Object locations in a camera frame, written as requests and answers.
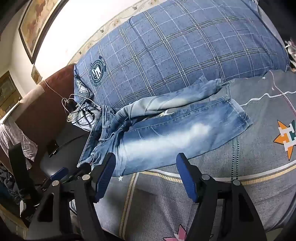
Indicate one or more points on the black charger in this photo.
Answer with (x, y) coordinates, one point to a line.
(70, 105)

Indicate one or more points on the white plush item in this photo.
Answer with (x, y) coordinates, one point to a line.
(291, 52)

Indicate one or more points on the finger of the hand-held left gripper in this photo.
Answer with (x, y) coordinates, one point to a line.
(81, 170)
(59, 173)

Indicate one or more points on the brown headboard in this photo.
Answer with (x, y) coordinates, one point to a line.
(50, 104)

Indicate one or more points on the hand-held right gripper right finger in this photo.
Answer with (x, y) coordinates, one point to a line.
(186, 176)

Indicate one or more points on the large framed picture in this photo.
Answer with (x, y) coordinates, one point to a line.
(37, 25)

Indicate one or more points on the blue denim pants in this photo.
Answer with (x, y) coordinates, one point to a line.
(161, 129)

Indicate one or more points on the black phone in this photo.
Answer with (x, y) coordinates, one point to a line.
(52, 148)

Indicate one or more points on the black cushion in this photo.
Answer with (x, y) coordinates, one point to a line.
(69, 150)

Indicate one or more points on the white crumpled cloth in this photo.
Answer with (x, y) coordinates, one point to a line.
(13, 139)

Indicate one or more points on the small framed picture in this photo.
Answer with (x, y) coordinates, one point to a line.
(36, 74)

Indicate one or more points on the blue plaid pillow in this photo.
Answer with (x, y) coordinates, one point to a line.
(180, 46)
(81, 89)

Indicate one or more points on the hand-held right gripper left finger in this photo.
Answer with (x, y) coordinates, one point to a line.
(105, 176)

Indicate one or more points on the grey patterned bedsheet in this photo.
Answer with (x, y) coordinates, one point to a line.
(242, 150)

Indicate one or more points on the dark clothing pile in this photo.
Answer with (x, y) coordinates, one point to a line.
(9, 183)

